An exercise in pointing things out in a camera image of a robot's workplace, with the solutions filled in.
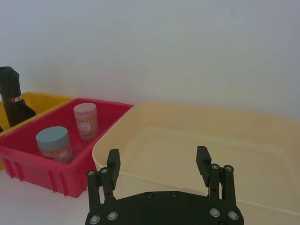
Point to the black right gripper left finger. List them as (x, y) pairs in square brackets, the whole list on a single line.
[(114, 164)]

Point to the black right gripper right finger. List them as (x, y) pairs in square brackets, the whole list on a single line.
[(203, 164)]

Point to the cream plastic bin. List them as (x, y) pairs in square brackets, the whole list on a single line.
[(178, 140)]

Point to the jar with pink lid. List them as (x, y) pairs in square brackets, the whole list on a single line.
[(85, 122)]

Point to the jar with blue lid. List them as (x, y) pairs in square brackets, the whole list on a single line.
[(52, 143)]

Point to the red plastic bin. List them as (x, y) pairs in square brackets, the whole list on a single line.
[(28, 168)]

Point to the yellow plastic bin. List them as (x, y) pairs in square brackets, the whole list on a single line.
[(44, 102)]

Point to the black folded umbrella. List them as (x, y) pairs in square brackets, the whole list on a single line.
[(11, 93)]

